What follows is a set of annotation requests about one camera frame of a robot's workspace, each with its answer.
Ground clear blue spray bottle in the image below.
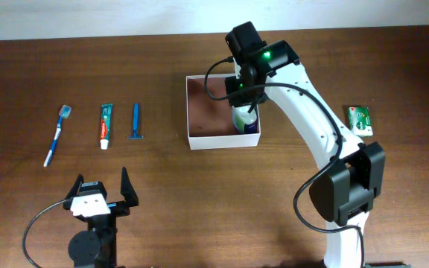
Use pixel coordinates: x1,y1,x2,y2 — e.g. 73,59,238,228
232,106,258,134

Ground blue disposable razor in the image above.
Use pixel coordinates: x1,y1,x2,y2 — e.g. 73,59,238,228
127,103,144,140

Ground left black cable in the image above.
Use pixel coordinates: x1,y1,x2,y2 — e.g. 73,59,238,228
22,199,72,268

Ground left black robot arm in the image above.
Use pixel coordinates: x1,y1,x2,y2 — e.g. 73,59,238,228
63,167,139,267

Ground green soap packet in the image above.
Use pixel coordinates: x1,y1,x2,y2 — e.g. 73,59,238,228
348,106,373,137

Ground white cardboard box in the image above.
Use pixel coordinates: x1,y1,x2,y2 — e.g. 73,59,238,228
185,75,261,150

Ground green red toothpaste tube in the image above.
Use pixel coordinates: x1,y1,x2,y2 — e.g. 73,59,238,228
100,103,113,150

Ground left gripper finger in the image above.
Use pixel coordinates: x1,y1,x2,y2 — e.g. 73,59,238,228
120,167,139,207
66,174,84,200

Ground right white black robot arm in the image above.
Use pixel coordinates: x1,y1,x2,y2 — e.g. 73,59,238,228
225,22,386,267

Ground blue white toothbrush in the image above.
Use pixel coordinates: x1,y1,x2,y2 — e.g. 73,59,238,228
43,105,72,168

